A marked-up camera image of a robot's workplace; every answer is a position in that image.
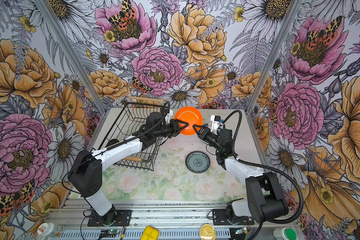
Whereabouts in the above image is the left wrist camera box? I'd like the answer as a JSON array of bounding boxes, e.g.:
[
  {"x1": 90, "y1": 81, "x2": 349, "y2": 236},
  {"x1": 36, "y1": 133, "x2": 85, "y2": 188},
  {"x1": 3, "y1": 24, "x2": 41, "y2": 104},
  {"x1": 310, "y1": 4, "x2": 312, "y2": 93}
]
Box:
[{"x1": 165, "y1": 110, "x2": 173, "y2": 124}]

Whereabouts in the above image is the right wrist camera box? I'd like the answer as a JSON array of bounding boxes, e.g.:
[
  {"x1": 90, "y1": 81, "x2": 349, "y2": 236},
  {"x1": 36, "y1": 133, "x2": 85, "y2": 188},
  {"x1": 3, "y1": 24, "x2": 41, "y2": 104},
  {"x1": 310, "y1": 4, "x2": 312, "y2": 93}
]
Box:
[{"x1": 209, "y1": 115, "x2": 223, "y2": 134}]

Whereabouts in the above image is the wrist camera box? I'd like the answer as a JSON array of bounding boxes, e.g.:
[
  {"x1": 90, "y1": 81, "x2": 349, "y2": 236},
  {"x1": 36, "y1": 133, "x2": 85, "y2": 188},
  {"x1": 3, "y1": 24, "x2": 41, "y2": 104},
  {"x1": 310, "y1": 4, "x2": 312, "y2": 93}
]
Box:
[
  {"x1": 209, "y1": 115, "x2": 223, "y2": 134},
  {"x1": 165, "y1": 110, "x2": 173, "y2": 124}
]

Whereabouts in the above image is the black wire dish rack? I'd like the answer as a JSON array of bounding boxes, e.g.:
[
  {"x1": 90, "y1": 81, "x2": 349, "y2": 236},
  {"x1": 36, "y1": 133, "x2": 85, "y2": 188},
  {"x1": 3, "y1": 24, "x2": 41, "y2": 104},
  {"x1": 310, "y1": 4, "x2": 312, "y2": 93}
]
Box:
[{"x1": 94, "y1": 99, "x2": 171, "y2": 171}]

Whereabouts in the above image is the aluminium left corner post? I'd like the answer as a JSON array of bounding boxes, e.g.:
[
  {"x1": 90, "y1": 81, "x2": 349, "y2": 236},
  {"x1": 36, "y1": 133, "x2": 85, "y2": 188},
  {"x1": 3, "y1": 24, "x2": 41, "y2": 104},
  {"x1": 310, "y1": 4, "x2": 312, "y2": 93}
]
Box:
[{"x1": 35, "y1": 1, "x2": 107, "y2": 116}]

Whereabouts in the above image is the yellow plastic block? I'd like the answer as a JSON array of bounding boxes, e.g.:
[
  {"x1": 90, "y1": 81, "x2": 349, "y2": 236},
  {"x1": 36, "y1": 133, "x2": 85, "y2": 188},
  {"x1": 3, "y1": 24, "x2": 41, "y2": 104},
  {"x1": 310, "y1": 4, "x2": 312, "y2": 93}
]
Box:
[{"x1": 140, "y1": 226, "x2": 160, "y2": 240}]

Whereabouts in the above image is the black plate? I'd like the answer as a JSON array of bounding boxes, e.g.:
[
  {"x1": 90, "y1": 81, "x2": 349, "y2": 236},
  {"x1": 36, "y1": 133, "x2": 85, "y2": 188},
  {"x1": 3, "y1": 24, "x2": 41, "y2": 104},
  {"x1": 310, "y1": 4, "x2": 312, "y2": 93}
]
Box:
[{"x1": 106, "y1": 139, "x2": 120, "y2": 148}]

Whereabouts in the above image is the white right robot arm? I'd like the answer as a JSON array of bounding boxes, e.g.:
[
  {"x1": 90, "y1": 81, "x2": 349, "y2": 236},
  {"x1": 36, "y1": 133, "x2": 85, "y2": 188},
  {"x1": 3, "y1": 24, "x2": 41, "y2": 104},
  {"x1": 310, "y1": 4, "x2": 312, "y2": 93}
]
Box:
[{"x1": 193, "y1": 125, "x2": 289, "y2": 223}]

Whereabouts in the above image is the black corrugated cable conduit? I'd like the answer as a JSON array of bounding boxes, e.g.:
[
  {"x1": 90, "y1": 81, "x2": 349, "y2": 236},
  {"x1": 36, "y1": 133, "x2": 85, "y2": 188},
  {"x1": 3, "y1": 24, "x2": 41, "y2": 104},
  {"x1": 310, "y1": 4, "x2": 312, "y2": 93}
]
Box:
[{"x1": 221, "y1": 109, "x2": 305, "y2": 224}]

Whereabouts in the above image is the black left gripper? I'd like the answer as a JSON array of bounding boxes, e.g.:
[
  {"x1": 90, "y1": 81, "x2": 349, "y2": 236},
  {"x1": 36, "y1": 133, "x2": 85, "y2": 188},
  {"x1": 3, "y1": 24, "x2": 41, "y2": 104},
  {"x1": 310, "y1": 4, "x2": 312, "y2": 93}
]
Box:
[{"x1": 154, "y1": 118, "x2": 189, "y2": 138}]

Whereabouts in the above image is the aluminium corner post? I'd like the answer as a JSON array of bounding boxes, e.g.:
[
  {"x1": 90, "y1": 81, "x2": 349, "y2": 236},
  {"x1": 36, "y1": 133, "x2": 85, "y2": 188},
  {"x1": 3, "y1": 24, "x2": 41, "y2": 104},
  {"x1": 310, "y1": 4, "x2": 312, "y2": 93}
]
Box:
[
  {"x1": 35, "y1": 1, "x2": 107, "y2": 116},
  {"x1": 246, "y1": 0, "x2": 303, "y2": 115}
]

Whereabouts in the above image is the round yellow lid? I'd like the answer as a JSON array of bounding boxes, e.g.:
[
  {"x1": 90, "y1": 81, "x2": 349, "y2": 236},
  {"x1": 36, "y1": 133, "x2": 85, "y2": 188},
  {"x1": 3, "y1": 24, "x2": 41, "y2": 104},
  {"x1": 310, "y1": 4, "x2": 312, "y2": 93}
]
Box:
[{"x1": 200, "y1": 224, "x2": 217, "y2": 240}]

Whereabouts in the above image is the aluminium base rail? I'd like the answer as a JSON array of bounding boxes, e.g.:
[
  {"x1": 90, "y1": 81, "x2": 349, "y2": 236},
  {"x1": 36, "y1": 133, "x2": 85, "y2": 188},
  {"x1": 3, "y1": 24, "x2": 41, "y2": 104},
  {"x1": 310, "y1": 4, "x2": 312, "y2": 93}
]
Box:
[{"x1": 44, "y1": 198, "x2": 298, "y2": 240}]

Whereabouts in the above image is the orange plate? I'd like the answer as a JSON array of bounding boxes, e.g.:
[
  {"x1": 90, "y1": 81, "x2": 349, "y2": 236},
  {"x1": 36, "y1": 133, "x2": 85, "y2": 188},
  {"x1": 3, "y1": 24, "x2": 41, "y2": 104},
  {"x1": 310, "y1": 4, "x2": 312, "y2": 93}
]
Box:
[{"x1": 175, "y1": 107, "x2": 203, "y2": 136}]

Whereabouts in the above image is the aluminium right corner post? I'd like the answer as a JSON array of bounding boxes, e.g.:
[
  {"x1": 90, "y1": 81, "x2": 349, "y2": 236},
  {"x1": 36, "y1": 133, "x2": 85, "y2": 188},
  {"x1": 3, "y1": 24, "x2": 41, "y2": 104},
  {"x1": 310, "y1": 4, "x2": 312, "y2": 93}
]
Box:
[{"x1": 246, "y1": 0, "x2": 303, "y2": 115}]

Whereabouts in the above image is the teal patterned plate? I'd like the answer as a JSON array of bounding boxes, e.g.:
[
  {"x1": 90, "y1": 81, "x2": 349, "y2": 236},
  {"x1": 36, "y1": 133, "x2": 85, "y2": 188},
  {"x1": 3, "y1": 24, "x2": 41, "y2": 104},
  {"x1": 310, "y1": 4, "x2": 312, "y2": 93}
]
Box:
[{"x1": 185, "y1": 151, "x2": 211, "y2": 174}]

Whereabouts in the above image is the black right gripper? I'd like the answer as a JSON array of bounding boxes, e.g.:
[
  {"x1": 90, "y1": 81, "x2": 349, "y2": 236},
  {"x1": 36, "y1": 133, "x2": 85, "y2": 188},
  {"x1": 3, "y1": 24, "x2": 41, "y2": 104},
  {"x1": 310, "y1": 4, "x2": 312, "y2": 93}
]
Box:
[{"x1": 192, "y1": 125, "x2": 223, "y2": 152}]

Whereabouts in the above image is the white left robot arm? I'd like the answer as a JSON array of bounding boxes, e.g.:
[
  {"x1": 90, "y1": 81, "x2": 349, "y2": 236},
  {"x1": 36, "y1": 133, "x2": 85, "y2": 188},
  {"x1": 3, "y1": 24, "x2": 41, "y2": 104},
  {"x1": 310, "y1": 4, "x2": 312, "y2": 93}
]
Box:
[{"x1": 67, "y1": 112, "x2": 190, "y2": 226}]

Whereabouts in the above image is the green white button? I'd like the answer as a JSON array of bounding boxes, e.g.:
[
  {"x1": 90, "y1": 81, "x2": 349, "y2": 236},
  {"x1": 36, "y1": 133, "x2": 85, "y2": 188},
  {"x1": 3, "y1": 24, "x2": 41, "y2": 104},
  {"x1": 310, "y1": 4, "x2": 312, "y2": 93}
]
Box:
[{"x1": 273, "y1": 228, "x2": 297, "y2": 240}]

